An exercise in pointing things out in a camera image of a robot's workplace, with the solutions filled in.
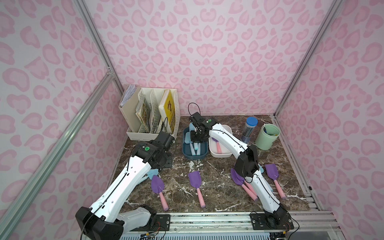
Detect teal round shovel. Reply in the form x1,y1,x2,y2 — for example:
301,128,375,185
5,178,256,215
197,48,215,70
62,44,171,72
185,132,196,156
186,123,196,156

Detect dark teal storage box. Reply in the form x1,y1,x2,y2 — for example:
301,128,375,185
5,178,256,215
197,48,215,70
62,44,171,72
182,127,209,160

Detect purple square shovel pink handle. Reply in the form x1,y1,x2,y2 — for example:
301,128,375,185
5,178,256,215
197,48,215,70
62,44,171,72
212,138,222,155

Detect white storage box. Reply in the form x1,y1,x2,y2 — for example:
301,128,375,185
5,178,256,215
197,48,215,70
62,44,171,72
209,124,239,158

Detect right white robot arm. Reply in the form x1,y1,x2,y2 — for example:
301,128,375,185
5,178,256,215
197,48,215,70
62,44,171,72
189,112,289,229

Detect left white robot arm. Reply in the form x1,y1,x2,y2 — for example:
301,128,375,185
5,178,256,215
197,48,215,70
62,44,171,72
76,132,175,240

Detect teal shovel far left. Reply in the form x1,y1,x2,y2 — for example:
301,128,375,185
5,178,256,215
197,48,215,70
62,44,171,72
141,169,159,182

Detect yellow book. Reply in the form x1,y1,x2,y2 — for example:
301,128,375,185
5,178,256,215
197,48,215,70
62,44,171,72
159,90,176,134

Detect white file organizer rack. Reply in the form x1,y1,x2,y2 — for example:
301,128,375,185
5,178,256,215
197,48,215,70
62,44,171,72
127,87,181,141

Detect illustrated picture book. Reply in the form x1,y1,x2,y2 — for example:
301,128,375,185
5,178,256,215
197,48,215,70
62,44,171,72
136,97,151,133

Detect purple square shovel centre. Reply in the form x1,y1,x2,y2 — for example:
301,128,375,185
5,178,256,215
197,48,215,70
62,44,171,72
189,171,206,208

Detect blue lid pen tube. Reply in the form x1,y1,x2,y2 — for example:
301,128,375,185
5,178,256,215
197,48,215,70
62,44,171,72
241,117,258,144

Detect beige folder with papers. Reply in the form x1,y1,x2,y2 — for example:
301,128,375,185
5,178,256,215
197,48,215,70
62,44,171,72
119,85,141,133

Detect purple pointed shovel upper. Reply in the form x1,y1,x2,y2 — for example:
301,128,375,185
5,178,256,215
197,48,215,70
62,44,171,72
244,181,258,197

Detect green cup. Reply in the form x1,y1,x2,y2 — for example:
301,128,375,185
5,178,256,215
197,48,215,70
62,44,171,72
255,124,281,150

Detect purple shovel far right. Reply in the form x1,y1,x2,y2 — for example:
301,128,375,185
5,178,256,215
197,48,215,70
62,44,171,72
265,164,286,199

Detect purple shovel pink handle left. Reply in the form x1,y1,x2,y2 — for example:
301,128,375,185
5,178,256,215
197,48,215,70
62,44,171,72
151,176,169,212

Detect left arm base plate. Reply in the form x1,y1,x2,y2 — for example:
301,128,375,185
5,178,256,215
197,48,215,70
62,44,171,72
131,214,171,232

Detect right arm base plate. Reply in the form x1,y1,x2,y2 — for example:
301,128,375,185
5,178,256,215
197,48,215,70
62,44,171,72
250,212,295,232

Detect aluminium front rail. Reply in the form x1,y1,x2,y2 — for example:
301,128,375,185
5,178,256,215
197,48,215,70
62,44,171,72
153,211,345,240

